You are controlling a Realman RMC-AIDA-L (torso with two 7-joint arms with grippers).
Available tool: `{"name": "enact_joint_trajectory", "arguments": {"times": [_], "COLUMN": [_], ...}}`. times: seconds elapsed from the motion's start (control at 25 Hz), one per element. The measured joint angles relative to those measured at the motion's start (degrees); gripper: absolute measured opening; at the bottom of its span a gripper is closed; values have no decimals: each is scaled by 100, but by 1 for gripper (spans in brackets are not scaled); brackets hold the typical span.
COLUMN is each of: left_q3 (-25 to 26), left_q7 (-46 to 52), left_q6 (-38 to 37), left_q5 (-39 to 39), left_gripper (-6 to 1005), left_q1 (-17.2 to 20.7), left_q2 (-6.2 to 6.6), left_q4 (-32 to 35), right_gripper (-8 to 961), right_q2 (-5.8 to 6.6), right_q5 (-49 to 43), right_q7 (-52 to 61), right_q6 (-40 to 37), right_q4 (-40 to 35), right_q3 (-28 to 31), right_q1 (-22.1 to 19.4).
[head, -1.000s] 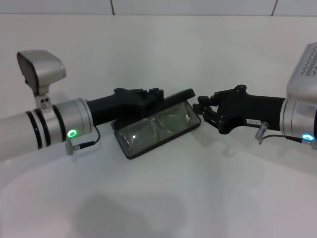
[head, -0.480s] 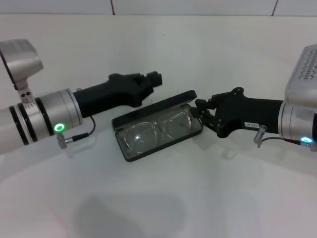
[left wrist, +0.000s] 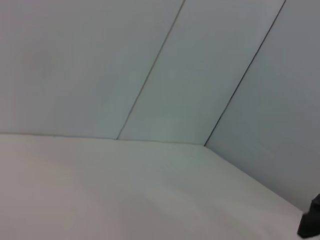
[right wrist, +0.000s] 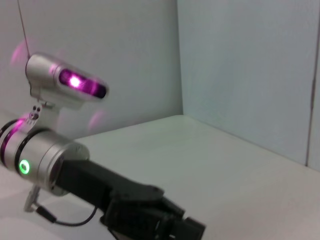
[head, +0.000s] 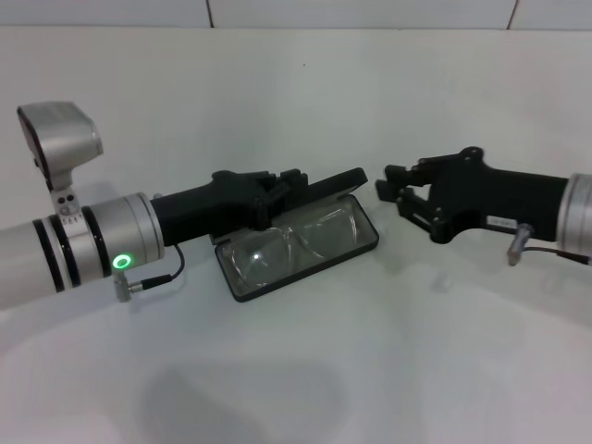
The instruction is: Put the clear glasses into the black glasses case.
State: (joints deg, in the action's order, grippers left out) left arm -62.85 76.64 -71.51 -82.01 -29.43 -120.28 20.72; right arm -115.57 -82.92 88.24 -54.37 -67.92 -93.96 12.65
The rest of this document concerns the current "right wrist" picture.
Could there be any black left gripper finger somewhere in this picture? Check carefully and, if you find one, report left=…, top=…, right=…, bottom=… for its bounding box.
left=109, top=214, right=208, bottom=240
left=151, top=195, right=188, bottom=219

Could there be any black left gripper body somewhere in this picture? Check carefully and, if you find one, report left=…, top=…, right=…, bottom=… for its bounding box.
left=58, top=159, right=165, bottom=226

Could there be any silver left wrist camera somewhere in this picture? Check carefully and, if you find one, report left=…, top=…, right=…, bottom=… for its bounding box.
left=25, top=51, right=110, bottom=111

